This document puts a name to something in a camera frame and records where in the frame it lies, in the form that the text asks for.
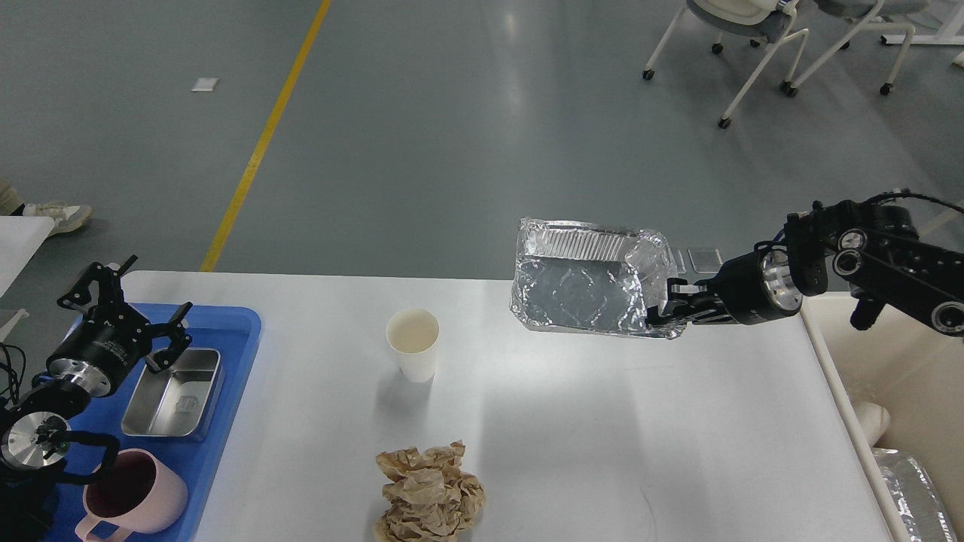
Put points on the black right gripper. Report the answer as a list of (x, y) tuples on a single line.
[(754, 288)]

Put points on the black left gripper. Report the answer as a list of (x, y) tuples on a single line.
[(103, 349)]

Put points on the stainless steel rectangular container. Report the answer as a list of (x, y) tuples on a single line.
[(178, 403)]

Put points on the aluminium foil tray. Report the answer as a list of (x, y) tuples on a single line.
[(581, 277)]

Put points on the pink plastic mug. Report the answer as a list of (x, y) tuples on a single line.
[(139, 494)]

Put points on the white paper cup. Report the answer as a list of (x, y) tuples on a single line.
[(412, 334)]

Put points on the brown paper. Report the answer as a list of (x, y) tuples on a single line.
[(430, 497)]

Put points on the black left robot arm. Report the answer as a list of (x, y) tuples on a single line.
[(39, 449)]

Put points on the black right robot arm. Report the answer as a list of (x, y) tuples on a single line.
[(872, 245)]

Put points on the left floor socket plate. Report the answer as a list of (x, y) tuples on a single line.
[(680, 262)]

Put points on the floor socket plate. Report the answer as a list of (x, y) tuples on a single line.
[(680, 262), (705, 260)]

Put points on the right floor socket plate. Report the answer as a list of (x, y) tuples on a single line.
[(705, 260)]

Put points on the blue plastic tray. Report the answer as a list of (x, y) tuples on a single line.
[(234, 332)]

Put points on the person in khaki trousers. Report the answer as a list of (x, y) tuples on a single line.
[(66, 218)]

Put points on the white side table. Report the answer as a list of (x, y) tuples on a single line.
[(21, 237)]

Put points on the beige plastic bin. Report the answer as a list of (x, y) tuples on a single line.
[(912, 372)]

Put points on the white office chair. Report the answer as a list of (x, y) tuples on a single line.
[(864, 17), (769, 23)]

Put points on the foil tray inside bin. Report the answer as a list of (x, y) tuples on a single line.
[(915, 496)]

